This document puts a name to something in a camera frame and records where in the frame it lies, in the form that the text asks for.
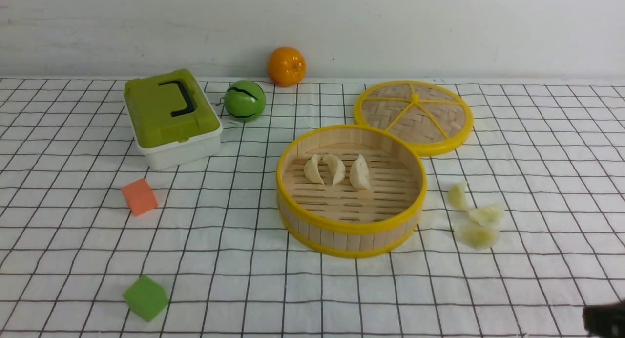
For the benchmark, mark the white black grid tablecloth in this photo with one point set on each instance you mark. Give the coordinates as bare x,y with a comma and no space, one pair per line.
551,152

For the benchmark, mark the orange foam cube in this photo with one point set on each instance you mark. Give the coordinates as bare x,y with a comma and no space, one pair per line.
139,197

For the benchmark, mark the white dumpling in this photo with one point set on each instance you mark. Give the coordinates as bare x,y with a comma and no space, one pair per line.
311,170
336,166
359,174

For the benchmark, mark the pale green dumpling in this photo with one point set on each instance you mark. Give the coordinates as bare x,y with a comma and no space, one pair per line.
477,236
457,196
489,216

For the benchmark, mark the green foam cube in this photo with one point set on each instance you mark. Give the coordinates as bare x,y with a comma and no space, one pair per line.
146,298

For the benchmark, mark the green lid white box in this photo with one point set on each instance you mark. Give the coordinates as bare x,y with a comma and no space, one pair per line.
173,121

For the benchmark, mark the green toy watermelon ball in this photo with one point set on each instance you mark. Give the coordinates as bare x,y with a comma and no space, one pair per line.
245,100

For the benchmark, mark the bamboo steamer tray yellow rim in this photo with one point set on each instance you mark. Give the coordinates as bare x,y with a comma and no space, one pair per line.
337,219

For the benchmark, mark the woven bamboo steamer lid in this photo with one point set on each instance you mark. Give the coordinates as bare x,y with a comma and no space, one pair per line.
431,119

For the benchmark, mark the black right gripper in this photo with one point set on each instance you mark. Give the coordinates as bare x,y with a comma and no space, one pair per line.
605,320

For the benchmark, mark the orange toy fruit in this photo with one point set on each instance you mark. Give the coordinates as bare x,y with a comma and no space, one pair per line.
286,67

